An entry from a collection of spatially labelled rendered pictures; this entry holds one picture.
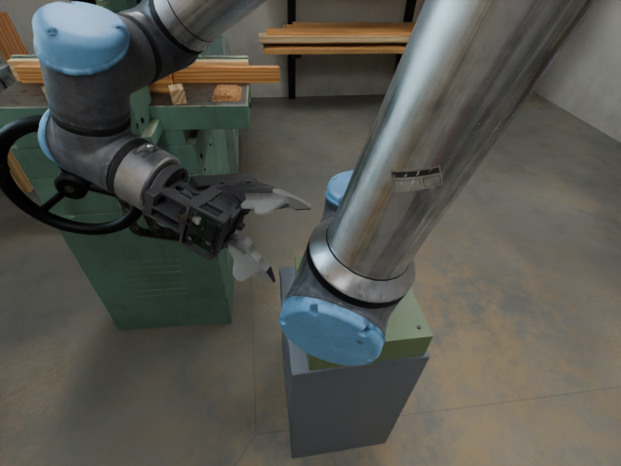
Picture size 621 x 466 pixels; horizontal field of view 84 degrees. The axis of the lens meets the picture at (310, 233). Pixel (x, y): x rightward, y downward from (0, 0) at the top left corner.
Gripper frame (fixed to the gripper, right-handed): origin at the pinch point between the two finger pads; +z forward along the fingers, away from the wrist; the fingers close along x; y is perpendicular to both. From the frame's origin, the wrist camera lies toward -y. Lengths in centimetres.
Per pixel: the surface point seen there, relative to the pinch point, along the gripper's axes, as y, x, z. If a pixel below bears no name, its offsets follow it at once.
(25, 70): -31, -16, -82
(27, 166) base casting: -20, -34, -71
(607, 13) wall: -346, 92, 123
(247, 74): -53, 3, -35
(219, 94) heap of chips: -40, -1, -35
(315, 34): -243, -6, -70
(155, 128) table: -27, -10, -42
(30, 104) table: -22, -17, -70
